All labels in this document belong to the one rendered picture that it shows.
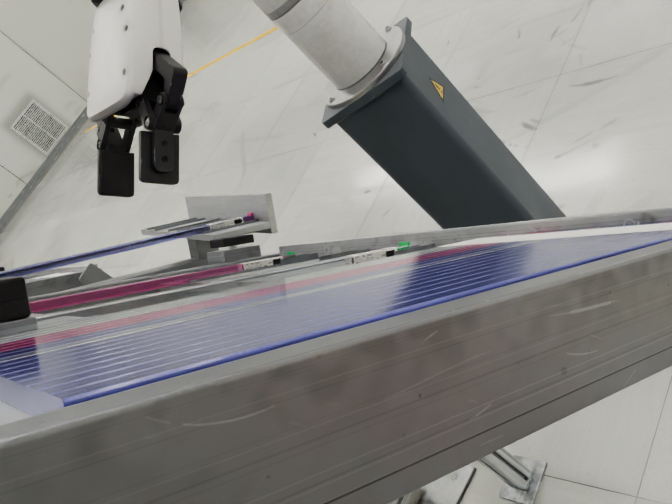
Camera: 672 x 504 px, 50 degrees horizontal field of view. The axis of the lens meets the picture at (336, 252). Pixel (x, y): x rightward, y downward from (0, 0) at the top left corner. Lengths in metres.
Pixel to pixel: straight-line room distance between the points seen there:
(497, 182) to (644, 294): 1.03
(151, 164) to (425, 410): 0.36
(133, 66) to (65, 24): 8.58
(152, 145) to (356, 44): 0.76
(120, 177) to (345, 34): 0.69
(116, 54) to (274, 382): 0.42
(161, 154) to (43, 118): 8.22
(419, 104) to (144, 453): 1.13
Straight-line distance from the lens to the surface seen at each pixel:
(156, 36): 0.61
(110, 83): 0.62
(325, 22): 1.27
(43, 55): 8.99
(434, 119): 1.32
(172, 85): 0.57
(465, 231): 0.77
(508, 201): 1.44
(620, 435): 1.46
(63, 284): 1.72
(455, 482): 1.61
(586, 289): 0.36
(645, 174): 1.83
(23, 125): 8.73
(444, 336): 0.29
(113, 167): 0.67
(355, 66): 1.30
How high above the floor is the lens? 1.17
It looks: 28 degrees down
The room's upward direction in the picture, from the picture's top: 49 degrees counter-clockwise
